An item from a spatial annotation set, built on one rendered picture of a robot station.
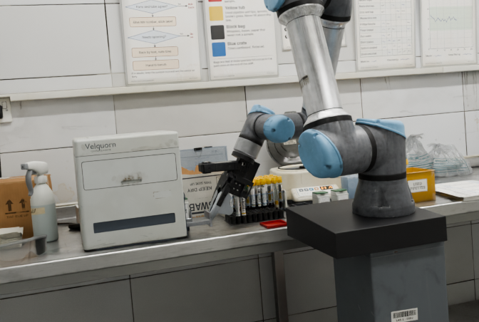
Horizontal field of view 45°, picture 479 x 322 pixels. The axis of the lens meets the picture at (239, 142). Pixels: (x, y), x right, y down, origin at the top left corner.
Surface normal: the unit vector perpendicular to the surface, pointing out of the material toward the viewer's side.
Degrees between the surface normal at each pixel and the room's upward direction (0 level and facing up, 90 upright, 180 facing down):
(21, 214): 90
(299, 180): 90
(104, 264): 90
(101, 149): 90
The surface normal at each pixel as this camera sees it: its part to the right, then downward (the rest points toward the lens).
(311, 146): -0.86, 0.23
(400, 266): 0.29, 0.03
